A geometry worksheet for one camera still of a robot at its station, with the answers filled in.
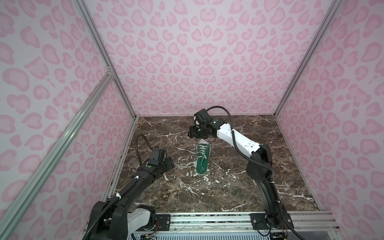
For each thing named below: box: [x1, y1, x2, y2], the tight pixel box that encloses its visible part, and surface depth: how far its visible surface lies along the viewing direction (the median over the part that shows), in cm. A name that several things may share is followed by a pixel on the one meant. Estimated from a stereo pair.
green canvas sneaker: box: [196, 138, 211, 176], surface depth 95 cm
